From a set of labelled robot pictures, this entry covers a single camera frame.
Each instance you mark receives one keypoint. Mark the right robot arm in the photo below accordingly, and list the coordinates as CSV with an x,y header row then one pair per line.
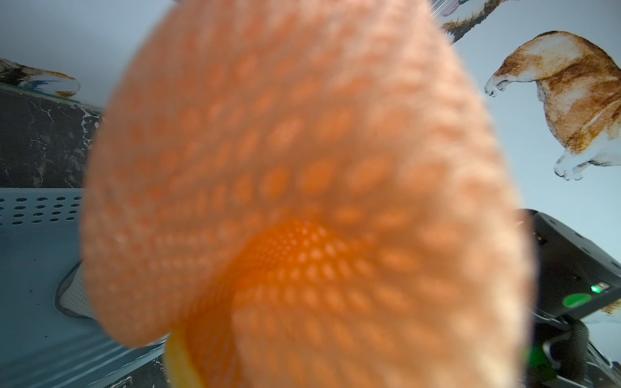
x,y
576,279

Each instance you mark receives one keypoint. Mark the light blue perforated plastic basket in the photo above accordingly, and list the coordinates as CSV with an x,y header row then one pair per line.
x,y
41,347

